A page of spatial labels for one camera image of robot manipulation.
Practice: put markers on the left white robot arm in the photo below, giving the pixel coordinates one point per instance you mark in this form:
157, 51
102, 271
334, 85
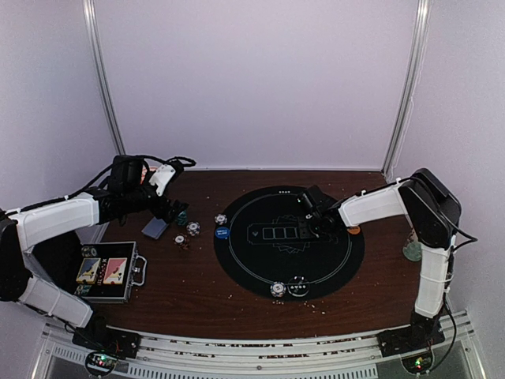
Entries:
126, 186

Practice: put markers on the chips in case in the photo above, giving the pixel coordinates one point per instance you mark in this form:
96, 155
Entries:
89, 251

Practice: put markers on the right aluminium frame post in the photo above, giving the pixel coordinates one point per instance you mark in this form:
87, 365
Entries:
413, 74

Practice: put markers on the aluminium poker case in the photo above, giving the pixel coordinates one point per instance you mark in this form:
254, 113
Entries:
135, 274

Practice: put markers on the round black poker mat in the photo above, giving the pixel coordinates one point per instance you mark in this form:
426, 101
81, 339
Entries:
264, 246

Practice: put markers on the red white patterned bowl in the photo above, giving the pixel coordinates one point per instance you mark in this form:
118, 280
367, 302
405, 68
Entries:
145, 175

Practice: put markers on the red black chip stack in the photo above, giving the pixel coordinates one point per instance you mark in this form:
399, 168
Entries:
181, 241

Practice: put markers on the left aluminium frame post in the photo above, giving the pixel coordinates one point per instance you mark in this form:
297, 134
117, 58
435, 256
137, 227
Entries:
92, 27

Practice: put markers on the orange big blind button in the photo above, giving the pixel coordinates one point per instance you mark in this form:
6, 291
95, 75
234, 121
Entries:
354, 230

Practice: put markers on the blue white chips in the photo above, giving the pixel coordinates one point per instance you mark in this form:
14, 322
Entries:
278, 289
220, 219

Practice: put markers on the blue card deck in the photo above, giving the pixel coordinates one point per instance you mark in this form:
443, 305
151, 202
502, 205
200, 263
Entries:
155, 228

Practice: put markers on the aluminium front rail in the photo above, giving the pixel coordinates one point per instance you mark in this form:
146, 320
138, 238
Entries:
349, 356

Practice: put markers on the blue small blind button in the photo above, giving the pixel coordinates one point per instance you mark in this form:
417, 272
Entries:
222, 233

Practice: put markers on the red card box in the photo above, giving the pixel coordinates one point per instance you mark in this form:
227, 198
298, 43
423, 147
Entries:
115, 271

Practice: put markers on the green white chip stack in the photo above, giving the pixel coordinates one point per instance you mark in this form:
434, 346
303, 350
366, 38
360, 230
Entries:
182, 219

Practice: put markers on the white green paper cup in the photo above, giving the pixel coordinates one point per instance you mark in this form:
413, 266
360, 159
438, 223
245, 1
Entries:
412, 248

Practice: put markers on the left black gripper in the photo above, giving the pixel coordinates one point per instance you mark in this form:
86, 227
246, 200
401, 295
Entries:
173, 211

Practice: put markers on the yellow blue card box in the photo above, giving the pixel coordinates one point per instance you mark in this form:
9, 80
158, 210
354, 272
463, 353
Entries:
88, 271

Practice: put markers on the blue white chip stack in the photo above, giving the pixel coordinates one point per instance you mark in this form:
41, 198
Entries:
193, 228

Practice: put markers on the aluminium frame post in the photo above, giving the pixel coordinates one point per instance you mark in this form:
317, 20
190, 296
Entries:
413, 74
92, 27

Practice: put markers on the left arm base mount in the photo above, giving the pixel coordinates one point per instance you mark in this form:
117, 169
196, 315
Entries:
114, 342

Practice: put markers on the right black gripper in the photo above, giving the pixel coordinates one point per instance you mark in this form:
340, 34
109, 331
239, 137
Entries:
303, 231

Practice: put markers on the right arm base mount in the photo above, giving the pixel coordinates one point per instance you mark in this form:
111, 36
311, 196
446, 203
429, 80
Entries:
405, 340

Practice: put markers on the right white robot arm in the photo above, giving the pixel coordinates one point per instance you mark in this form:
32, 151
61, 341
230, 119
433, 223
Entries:
433, 212

